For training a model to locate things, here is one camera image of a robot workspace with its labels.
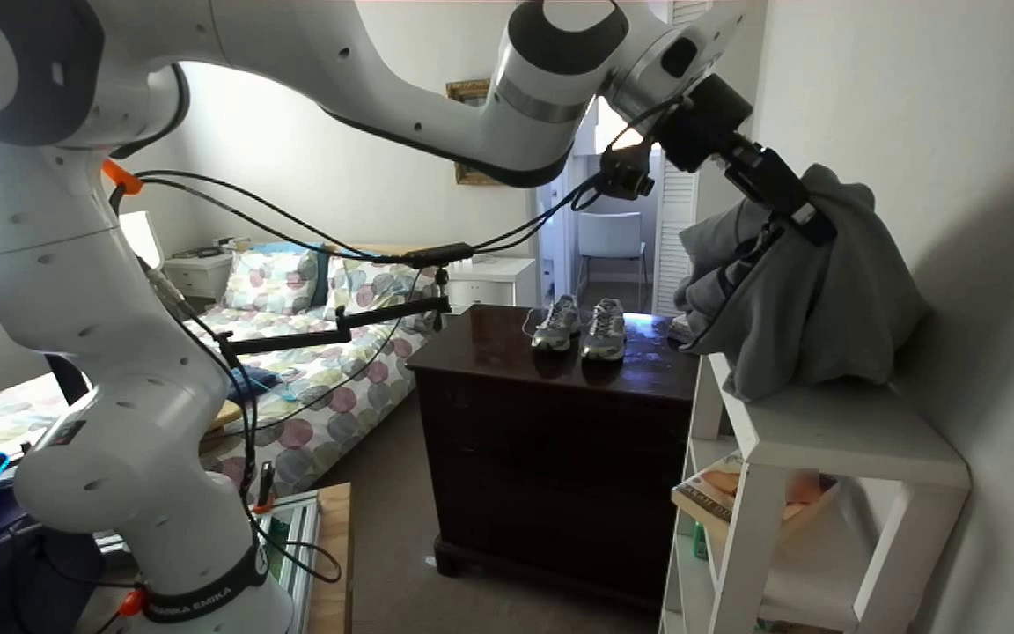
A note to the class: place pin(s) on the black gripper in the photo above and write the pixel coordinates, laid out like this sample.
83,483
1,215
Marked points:
705,119

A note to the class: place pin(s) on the grey cloth hoodie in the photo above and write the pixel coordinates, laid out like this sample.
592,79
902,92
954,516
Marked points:
810,303

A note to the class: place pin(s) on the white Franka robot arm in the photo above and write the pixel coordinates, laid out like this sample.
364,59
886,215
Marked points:
85,293

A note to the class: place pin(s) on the white shelf cabinet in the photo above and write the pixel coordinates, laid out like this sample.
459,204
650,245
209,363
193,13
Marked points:
834,434

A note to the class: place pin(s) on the dark brown table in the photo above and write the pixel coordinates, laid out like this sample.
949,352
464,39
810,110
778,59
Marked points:
544,469

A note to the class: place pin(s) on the floral patterned sofa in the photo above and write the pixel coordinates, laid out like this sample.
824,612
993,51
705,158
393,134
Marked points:
319,401

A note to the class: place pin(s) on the floral patterned cushion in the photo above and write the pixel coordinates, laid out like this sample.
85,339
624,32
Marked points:
267,279

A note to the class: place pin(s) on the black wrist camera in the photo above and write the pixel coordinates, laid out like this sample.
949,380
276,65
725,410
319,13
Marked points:
626,172

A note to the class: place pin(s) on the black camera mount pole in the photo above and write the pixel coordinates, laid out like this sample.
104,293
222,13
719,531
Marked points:
344,328

